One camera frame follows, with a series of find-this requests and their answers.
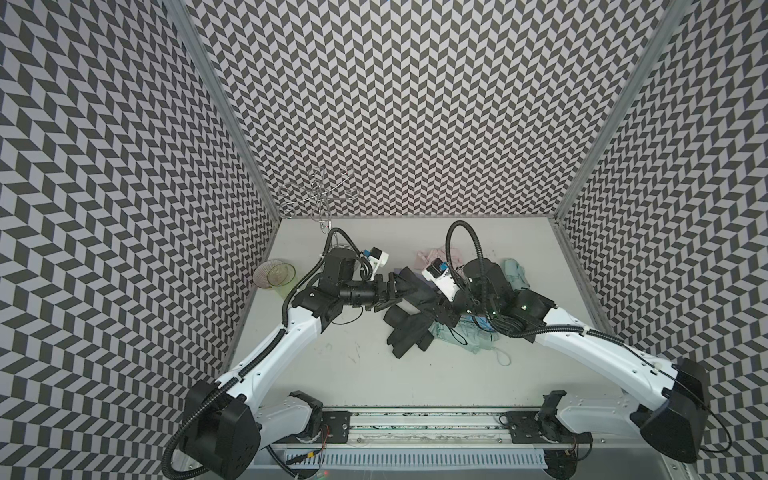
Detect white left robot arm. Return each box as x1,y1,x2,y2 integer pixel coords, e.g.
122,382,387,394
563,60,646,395
161,247,400,479

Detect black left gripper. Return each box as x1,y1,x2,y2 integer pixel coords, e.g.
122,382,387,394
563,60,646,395
339,271,417,312

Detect pink umbrella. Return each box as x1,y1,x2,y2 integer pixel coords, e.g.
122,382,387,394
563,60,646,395
413,246,465,271

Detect black umbrella sleeve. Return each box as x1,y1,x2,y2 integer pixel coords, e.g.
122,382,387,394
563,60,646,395
394,267,458,324

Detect mint green umbrella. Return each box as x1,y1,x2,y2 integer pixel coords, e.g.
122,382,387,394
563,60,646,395
429,321,512,367

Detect aluminium corner post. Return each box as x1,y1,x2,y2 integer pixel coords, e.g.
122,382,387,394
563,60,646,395
553,0,693,221
164,0,280,220

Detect aluminium corner post right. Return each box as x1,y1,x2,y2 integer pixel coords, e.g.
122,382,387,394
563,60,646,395
553,0,693,221

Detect green glass cup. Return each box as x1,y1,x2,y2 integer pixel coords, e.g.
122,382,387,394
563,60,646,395
267,262,297,299

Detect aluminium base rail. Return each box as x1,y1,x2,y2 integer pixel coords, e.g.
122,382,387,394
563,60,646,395
251,406,679,480

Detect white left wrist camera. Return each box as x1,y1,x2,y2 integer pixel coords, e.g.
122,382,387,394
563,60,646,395
364,247,389,277

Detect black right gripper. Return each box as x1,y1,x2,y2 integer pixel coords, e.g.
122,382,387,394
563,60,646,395
417,277,497,328

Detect black umbrella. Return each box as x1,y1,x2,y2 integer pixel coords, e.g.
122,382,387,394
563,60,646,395
384,306,434,359

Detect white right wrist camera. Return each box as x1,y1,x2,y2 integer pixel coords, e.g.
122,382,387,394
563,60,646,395
422,258,459,302

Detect chrome wire stand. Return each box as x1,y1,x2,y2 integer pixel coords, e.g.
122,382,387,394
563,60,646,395
278,168,359,234

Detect aluminium corner post left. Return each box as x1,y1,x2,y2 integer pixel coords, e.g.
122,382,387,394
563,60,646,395
164,0,280,220

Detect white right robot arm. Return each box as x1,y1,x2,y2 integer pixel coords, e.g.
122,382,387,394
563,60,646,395
422,258,711,464

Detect pink ribbed glass bowl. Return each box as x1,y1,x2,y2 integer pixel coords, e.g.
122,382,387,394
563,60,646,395
253,259,282,289

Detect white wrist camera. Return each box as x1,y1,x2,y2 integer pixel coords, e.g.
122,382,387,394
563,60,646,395
364,247,389,277
422,258,459,302

